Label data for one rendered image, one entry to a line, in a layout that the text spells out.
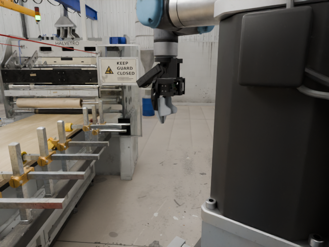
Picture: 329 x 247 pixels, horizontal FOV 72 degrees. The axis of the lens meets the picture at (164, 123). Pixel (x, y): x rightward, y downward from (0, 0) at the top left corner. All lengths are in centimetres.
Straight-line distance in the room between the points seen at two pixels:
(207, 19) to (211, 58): 868
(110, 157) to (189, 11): 291
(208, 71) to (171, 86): 845
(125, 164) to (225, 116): 300
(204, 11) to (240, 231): 39
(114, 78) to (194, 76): 647
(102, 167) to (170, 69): 277
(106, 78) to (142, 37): 418
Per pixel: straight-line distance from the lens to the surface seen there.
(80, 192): 276
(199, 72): 912
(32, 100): 333
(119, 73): 286
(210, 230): 20
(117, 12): 968
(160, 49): 71
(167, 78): 70
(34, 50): 356
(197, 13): 49
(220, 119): 17
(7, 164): 175
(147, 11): 55
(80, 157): 151
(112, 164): 332
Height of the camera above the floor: 149
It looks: 14 degrees down
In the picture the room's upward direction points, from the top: straight up
